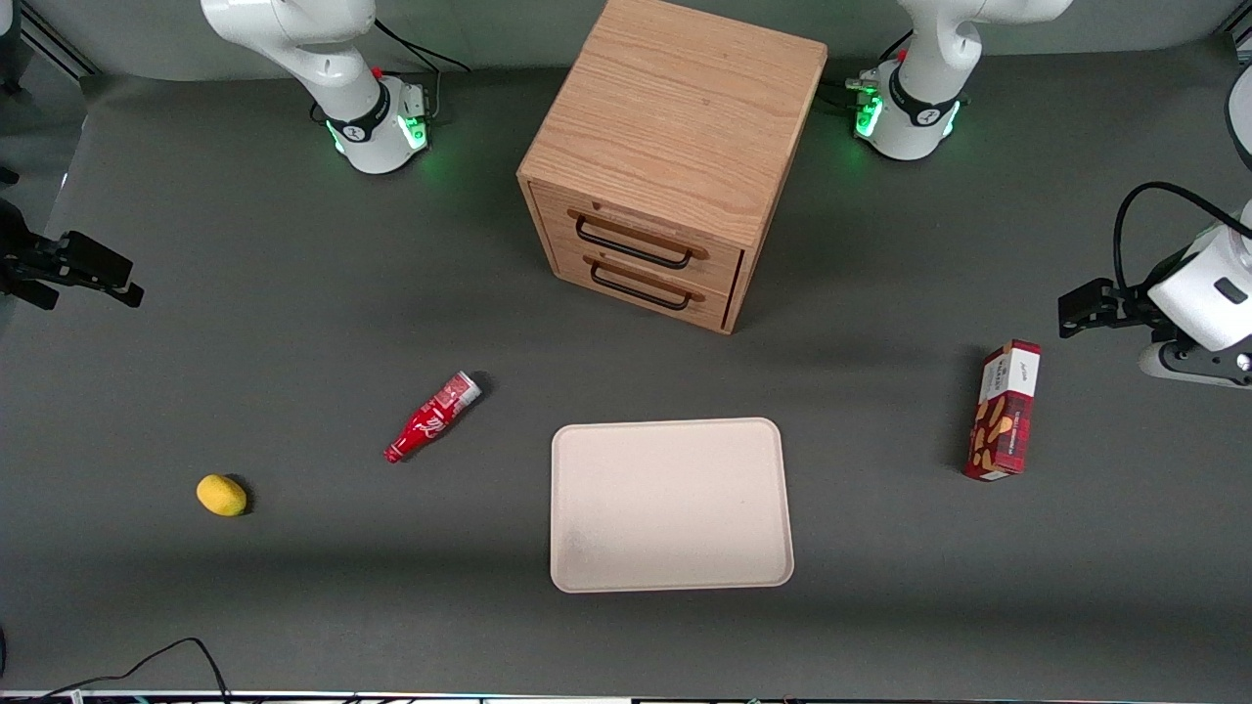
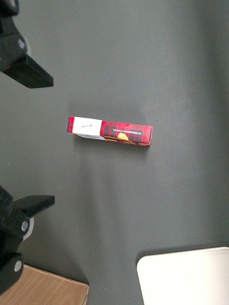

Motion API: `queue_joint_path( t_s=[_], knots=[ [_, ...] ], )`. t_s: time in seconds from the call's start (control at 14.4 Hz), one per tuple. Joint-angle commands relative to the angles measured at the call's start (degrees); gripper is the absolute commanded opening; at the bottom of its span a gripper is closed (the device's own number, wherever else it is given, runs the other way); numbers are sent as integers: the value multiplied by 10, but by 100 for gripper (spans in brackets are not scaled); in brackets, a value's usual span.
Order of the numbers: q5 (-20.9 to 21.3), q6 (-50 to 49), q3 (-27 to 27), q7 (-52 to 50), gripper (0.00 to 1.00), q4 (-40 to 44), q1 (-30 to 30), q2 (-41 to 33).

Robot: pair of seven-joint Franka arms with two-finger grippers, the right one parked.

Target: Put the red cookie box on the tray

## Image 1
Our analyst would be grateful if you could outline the red cookie box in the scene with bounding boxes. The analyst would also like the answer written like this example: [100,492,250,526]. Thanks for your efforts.
[962,339,1042,483]

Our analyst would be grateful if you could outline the beige plastic tray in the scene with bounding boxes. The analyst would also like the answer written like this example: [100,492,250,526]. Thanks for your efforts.
[550,418,795,594]

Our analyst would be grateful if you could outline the yellow lemon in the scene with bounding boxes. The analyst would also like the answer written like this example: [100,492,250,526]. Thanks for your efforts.
[196,474,248,517]

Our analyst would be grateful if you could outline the red cola bottle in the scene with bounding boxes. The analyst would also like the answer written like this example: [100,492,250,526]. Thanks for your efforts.
[383,371,484,464]

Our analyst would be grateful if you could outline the wooden drawer cabinet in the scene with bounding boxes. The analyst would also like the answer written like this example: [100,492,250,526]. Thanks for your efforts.
[516,0,829,336]

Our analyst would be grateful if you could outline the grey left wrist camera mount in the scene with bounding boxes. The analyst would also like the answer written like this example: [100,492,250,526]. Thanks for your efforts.
[1139,336,1252,389]

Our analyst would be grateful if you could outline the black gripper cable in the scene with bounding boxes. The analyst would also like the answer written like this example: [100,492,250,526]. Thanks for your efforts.
[1113,181,1252,290]

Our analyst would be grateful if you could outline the black left arm base cable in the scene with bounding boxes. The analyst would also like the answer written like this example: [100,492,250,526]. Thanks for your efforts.
[818,29,915,110]

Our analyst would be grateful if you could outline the black arm base cable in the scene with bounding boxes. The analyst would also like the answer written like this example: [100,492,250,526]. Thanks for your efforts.
[818,29,915,110]
[311,18,471,126]

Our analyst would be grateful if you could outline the black cable at table edge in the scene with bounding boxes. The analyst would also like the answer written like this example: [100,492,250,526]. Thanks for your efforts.
[0,638,232,704]

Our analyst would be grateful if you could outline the black right arm base cable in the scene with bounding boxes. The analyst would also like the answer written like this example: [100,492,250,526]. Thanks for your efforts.
[311,18,471,126]

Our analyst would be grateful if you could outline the wooden drawer with black handle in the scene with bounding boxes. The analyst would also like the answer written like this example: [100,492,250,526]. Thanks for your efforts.
[531,184,744,292]
[548,239,737,330]

